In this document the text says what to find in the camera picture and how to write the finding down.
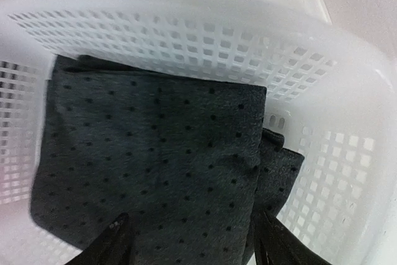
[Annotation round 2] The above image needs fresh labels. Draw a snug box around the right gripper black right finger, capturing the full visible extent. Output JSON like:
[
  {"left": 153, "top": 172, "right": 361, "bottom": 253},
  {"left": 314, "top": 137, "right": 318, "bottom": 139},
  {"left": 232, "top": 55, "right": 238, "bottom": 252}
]
[{"left": 252, "top": 210, "right": 326, "bottom": 265}]

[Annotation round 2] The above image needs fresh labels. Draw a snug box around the white perforated plastic basket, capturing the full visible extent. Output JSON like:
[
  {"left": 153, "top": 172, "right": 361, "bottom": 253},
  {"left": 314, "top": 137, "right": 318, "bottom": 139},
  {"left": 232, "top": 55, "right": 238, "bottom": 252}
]
[{"left": 1, "top": 0, "right": 396, "bottom": 264}]

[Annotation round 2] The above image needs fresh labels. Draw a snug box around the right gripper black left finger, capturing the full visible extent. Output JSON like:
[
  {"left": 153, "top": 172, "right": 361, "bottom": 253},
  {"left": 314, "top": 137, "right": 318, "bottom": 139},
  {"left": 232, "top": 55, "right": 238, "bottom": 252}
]
[{"left": 66, "top": 213, "right": 135, "bottom": 265}]

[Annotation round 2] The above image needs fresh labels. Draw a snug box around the grey dotted garment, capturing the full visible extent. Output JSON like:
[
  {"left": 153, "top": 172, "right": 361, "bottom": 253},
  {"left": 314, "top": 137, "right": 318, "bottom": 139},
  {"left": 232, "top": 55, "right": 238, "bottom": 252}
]
[{"left": 30, "top": 56, "right": 304, "bottom": 264}]

